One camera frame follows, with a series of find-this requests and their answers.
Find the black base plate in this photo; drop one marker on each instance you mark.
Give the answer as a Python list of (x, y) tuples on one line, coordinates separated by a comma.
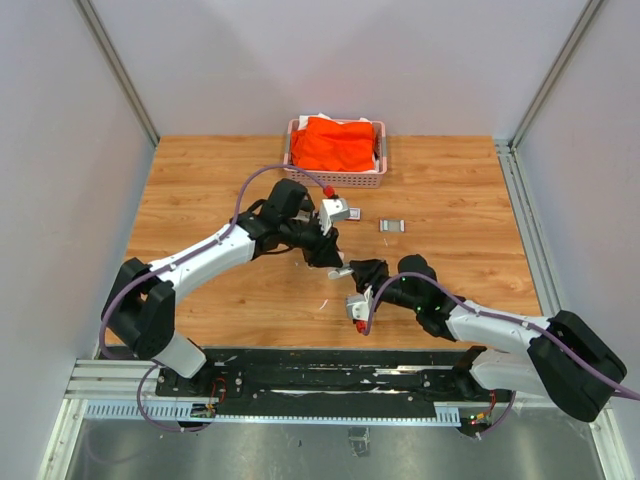
[(313, 379)]

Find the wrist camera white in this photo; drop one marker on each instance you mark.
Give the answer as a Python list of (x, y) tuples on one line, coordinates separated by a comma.
[(359, 306), (332, 211)]

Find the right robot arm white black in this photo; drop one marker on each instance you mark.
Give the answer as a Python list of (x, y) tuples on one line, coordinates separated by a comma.
[(559, 358)]

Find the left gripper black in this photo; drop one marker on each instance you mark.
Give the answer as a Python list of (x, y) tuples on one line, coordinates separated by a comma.
[(324, 252)]

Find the orange cloth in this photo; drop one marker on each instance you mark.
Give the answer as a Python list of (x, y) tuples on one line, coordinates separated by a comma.
[(327, 146)]

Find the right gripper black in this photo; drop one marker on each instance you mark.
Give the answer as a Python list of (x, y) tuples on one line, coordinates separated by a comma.
[(368, 272)]

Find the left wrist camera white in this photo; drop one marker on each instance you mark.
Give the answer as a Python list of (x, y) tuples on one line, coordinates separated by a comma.
[(332, 211)]

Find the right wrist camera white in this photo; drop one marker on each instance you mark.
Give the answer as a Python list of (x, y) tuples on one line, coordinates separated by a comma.
[(359, 306)]

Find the grey slotted cable duct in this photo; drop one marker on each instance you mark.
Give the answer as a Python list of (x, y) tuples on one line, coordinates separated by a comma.
[(196, 413)]

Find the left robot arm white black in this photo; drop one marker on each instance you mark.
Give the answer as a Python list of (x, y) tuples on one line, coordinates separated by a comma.
[(140, 310)]

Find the white paper in basket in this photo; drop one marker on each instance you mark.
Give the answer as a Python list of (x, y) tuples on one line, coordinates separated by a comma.
[(303, 120)]

